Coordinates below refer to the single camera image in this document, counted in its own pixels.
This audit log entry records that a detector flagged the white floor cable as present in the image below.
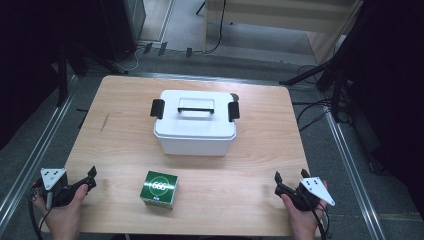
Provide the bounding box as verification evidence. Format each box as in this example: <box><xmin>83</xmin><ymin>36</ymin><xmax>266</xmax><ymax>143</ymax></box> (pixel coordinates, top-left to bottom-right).
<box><xmin>122</xmin><ymin>45</ymin><xmax>142</xmax><ymax>73</ymax></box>

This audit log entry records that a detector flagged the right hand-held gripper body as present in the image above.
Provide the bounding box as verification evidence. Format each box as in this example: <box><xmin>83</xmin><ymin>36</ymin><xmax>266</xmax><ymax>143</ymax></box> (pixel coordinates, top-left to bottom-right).
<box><xmin>289</xmin><ymin>176</ymin><xmax>337</xmax><ymax>212</ymax></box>

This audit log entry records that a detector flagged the white plastic storage box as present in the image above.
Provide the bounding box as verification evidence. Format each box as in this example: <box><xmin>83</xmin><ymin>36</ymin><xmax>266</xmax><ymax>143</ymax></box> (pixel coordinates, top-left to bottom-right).
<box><xmin>155</xmin><ymin>131</ymin><xmax>237</xmax><ymax>157</ymax></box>

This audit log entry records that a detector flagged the black hanging cable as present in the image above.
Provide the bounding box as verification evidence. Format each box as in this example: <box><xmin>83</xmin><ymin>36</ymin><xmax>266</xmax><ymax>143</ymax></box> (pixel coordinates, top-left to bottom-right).
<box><xmin>202</xmin><ymin>0</ymin><xmax>228</xmax><ymax>55</ymax></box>

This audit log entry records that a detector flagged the white lid with black latches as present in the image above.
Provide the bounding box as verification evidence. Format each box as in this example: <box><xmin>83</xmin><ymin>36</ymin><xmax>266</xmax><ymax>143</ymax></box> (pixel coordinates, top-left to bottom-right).
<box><xmin>149</xmin><ymin>89</ymin><xmax>241</xmax><ymax>141</ymax></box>

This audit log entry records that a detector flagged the black tripod leg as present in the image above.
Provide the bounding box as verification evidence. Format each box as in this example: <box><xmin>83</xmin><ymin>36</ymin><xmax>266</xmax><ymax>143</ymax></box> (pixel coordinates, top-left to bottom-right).
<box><xmin>279</xmin><ymin>59</ymin><xmax>335</xmax><ymax>86</ymax></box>

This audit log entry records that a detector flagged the metal floor rail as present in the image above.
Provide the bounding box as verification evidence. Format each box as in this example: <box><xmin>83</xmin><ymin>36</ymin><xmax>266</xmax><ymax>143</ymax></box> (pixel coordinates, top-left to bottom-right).
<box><xmin>0</xmin><ymin>74</ymin><xmax>80</xmax><ymax>232</ymax></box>
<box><xmin>324</xmin><ymin>109</ymin><xmax>388</xmax><ymax>240</ymax></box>

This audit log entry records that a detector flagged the person's right hand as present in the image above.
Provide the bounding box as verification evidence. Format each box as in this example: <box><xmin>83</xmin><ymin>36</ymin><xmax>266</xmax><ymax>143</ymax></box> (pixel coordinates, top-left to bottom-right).
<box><xmin>280</xmin><ymin>194</ymin><xmax>330</xmax><ymax>240</ymax></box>

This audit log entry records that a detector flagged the light wooden bench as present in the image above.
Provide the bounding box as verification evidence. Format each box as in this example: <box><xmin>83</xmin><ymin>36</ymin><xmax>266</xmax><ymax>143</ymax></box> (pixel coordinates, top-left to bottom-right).
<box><xmin>202</xmin><ymin>0</ymin><xmax>365</xmax><ymax>65</ymax></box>

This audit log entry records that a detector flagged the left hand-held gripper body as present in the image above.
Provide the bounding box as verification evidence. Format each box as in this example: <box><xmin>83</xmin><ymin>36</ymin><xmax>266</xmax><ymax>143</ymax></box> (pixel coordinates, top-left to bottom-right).
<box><xmin>34</xmin><ymin>167</ymin><xmax>89</xmax><ymax>210</ymax></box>

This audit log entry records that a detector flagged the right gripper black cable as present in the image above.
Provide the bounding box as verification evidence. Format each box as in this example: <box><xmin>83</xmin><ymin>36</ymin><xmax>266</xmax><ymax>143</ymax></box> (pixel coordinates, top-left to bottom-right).
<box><xmin>305</xmin><ymin>196</ymin><xmax>332</xmax><ymax>240</ymax></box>

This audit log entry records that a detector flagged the person's left hand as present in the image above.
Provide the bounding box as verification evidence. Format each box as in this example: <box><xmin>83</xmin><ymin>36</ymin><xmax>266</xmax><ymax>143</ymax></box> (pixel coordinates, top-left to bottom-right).
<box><xmin>32</xmin><ymin>181</ymin><xmax>90</xmax><ymax>240</ymax></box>

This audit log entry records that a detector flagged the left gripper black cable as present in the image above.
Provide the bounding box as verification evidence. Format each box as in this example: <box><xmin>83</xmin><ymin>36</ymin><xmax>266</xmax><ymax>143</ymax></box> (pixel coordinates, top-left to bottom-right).
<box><xmin>27</xmin><ymin>194</ymin><xmax>55</xmax><ymax>240</ymax></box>

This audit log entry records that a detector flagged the black metal stand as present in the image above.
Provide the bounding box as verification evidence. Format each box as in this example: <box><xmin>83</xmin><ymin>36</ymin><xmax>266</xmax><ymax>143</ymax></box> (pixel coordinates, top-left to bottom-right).
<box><xmin>55</xmin><ymin>43</ymin><xmax>70</xmax><ymax>108</ymax></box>

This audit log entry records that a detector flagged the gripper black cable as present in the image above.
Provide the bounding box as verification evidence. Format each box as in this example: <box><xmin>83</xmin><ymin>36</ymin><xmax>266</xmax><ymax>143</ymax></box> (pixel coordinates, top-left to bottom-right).
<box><xmin>27</xmin><ymin>194</ymin><xmax>55</xmax><ymax>240</ymax></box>
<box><xmin>305</xmin><ymin>196</ymin><xmax>332</xmax><ymax>240</ymax></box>

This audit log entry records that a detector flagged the dark cabinet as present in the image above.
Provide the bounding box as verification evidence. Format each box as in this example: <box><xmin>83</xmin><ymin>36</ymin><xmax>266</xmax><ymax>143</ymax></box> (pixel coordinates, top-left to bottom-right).
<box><xmin>99</xmin><ymin>0</ymin><xmax>148</xmax><ymax>63</ymax></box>

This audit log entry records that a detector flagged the green cardboard box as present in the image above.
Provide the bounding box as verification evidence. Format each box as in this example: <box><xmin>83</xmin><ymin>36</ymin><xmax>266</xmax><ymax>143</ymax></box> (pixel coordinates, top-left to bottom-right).
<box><xmin>139</xmin><ymin>170</ymin><xmax>180</xmax><ymax>211</ymax></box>

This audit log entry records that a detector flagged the black floor cable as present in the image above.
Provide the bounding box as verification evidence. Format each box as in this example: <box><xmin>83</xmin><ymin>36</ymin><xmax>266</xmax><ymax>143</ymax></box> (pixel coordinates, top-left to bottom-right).
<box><xmin>293</xmin><ymin>99</ymin><xmax>335</xmax><ymax>133</ymax></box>

